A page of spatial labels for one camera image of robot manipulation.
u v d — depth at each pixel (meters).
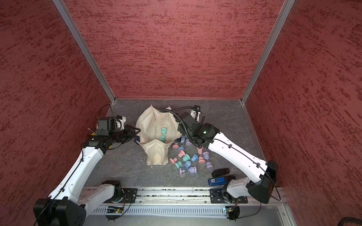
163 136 0.97
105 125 0.59
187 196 0.76
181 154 0.87
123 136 0.67
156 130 1.01
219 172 0.82
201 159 0.85
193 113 0.62
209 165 0.83
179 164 0.83
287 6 0.71
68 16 0.74
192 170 0.80
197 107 0.62
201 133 0.48
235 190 0.60
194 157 0.87
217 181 0.76
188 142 0.91
